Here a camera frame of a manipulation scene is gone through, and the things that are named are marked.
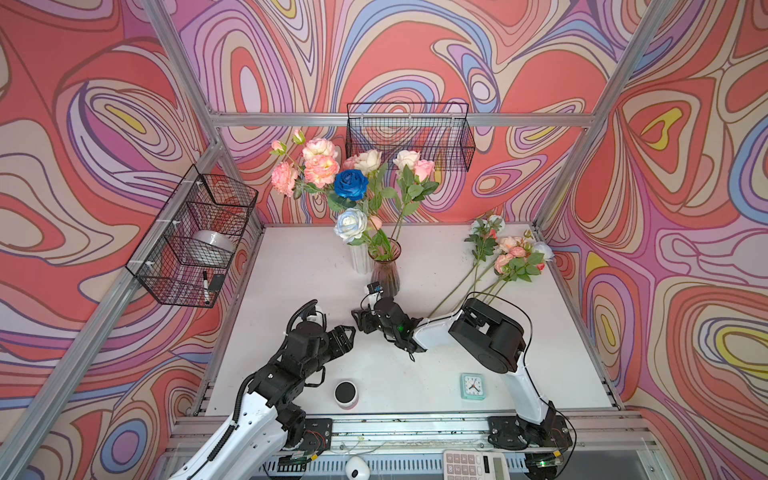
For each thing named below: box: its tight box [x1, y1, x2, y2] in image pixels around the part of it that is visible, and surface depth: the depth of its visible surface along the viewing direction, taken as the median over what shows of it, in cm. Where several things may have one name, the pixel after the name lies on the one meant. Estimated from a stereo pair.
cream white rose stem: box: [354, 150, 397, 241], surface depth 79 cm
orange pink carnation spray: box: [270, 138, 342, 202], surface depth 65 cm
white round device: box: [345, 456, 371, 480], surface depth 69 cm
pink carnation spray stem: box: [292, 129, 340, 166], surface depth 67 cm
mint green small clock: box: [460, 373, 487, 401], surface depth 81 cm
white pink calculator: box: [443, 450, 511, 480], surface depth 69 cm
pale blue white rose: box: [334, 208, 368, 243], surface depth 68 cm
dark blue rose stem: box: [328, 169, 369, 212], surface depth 65 cm
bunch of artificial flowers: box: [428, 215, 554, 319], surface depth 106 cm
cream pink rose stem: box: [392, 150, 421, 181], surface depth 78 cm
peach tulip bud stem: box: [369, 215, 391, 261], surface depth 86 cm
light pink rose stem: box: [395, 159, 439, 241], surface depth 77 cm
